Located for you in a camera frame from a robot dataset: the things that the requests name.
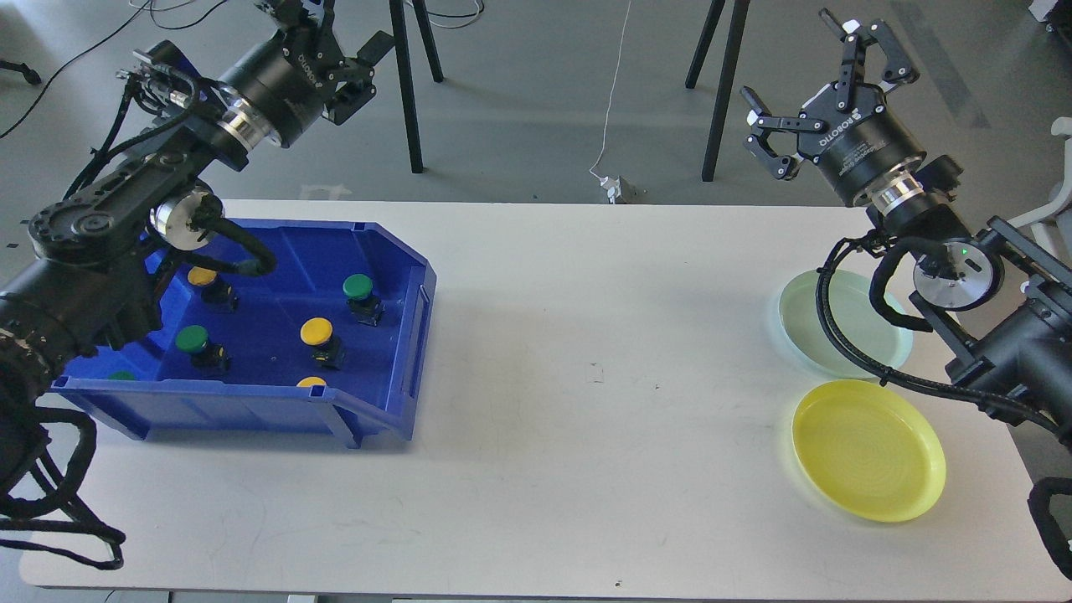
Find yellow plate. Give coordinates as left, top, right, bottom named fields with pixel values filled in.
left=790, top=380, right=948, bottom=523

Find white office chair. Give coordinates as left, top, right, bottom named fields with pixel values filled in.
left=1008, top=116, right=1071, bottom=258

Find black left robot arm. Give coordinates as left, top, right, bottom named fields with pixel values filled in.
left=1, top=1, right=398, bottom=571

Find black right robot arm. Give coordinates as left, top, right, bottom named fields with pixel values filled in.
left=740, top=8, right=1069, bottom=447

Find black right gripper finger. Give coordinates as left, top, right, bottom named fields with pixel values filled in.
left=740, top=86, right=830, bottom=182
left=818, top=8, right=920, bottom=111

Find black tripod right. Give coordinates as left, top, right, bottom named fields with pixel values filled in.
left=684, top=1, right=751, bottom=183

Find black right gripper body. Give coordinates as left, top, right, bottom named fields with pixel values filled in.
left=800, top=84, right=926, bottom=207

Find yellow button front edge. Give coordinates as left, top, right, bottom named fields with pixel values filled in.
left=296, top=376, right=327, bottom=387

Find black floor cables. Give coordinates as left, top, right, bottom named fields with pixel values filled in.
left=0, top=0, right=487, bottom=139

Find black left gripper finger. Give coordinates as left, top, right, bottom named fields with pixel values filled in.
left=255, top=1, right=336, bottom=52
left=333, top=31, right=394, bottom=83

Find black tripod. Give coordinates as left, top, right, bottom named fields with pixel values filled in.
left=388, top=0, right=445, bottom=174
left=684, top=1, right=751, bottom=183

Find white cable with plug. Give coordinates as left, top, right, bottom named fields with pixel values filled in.
left=589, top=0, right=642, bottom=204

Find pale green plate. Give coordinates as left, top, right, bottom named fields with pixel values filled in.
left=772, top=271, right=914, bottom=380

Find blue plastic bin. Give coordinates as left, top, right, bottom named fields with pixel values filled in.
left=51, top=220, right=436, bottom=448

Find black tripod left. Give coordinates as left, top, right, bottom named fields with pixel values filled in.
left=388, top=0, right=445, bottom=174

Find green button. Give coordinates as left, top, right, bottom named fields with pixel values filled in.
left=173, top=324, right=230, bottom=374
left=342, top=273, right=384, bottom=326

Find yellow button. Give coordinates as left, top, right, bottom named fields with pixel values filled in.
left=187, top=266, right=239, bottom=313
left=299, top=317, right=345, bottom=370

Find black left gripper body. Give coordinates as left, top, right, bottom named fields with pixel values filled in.
left=221, top=33, right=375, bottom=148

